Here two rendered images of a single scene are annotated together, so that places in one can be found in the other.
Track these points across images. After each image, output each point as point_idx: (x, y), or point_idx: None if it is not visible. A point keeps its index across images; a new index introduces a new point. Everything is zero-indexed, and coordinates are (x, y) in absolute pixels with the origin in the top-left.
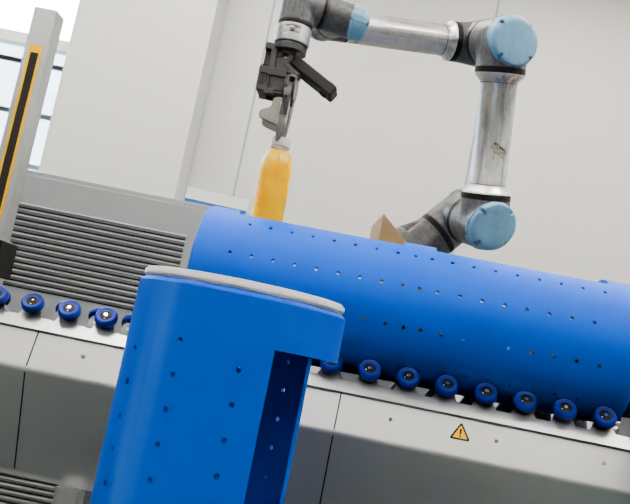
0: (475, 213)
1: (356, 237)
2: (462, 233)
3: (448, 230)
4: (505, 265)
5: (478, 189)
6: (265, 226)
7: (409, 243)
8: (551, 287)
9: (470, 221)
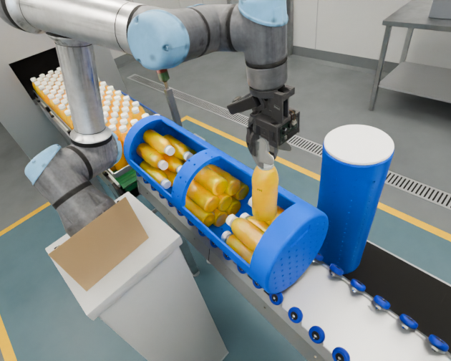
0: (119, 144)
1: (240, 166)
2: (109, 165)
3: (88, 179)
4: (189, 135)
5: (109, 130)
6: (286, 191)
7: (213, 155)
8: (186, 130)
9: (119, 151)
